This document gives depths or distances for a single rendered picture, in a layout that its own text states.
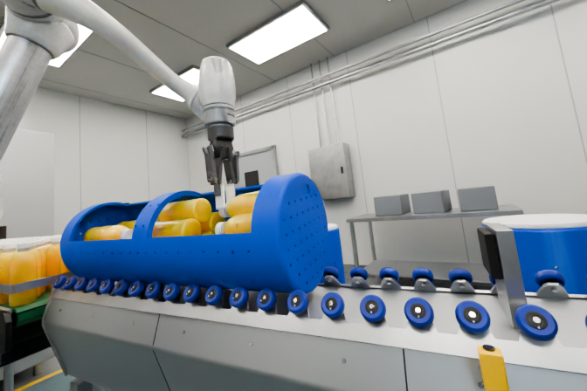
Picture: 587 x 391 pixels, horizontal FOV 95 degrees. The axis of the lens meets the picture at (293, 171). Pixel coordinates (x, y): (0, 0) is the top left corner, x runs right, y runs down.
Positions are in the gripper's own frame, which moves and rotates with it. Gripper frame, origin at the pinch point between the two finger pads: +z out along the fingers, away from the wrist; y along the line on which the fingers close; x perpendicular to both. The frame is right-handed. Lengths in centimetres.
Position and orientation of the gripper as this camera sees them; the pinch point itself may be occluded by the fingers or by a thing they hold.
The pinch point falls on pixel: (225, 196)
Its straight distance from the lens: 79.2
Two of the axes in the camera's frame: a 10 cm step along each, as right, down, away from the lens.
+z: 1.0, 9.9, -1.1
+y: 4.5, 0.6, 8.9
